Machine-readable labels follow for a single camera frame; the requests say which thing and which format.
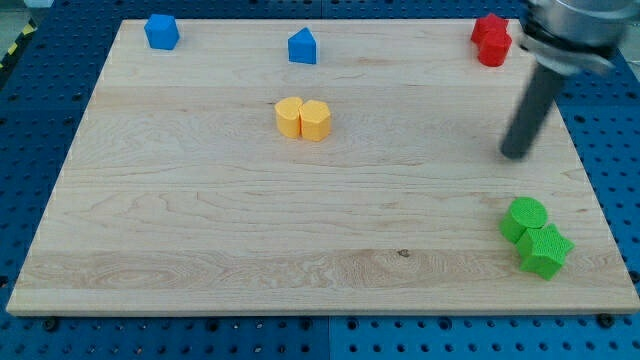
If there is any blue triangle block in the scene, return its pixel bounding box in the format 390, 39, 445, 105
287, 27, 317, 64

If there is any red star block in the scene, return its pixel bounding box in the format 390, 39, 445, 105
471, 13, 509, 45

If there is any green star block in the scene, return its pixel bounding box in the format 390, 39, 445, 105
516, 224, 575, 281

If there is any light wooden board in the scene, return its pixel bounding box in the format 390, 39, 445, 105
7, 19, 639, 317

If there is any yellow hexagon block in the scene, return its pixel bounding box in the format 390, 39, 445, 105
299, 100, 332, 141

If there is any yellow heart block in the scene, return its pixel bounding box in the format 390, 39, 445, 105
274, 97, 303, 138

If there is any green cylinder block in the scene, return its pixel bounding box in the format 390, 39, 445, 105
498, 197, 548, 244

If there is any red cylinder block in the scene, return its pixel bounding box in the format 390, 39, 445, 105
478, 30, 512, 67

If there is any blue pentagon block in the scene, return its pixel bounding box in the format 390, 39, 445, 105
144, 14, 180, 50

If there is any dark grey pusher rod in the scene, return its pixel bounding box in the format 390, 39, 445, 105
500, 63, 566, 160

